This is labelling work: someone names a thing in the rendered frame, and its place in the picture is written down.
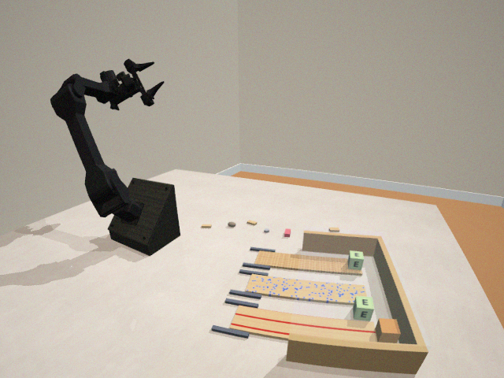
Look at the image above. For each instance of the tan flat strip with red lines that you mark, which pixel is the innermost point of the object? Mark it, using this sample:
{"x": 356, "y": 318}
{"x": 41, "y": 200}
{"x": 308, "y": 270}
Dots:
{"x": 262, "y": 322}

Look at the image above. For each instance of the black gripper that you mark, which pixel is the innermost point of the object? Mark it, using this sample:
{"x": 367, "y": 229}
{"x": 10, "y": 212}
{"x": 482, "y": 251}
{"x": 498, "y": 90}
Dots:
{"x": 147, "y": 96}

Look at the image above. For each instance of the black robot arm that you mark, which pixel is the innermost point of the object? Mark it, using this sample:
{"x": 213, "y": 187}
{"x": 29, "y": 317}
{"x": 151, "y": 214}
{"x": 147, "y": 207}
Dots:
{"x": 104, "y": 187}

